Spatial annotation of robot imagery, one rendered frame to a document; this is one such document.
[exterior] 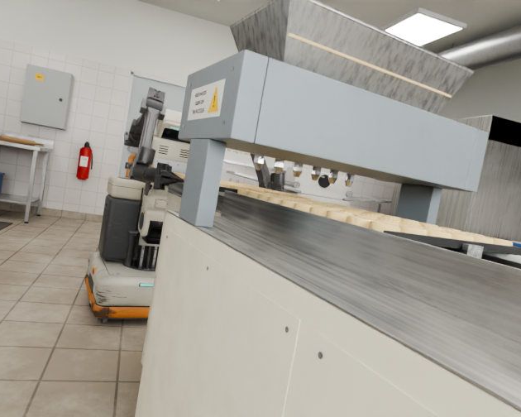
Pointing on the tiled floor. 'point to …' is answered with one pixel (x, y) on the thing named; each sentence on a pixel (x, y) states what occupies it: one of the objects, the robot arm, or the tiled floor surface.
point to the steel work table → (31, 173)
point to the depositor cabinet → (311, 339)
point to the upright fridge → (494, 184)
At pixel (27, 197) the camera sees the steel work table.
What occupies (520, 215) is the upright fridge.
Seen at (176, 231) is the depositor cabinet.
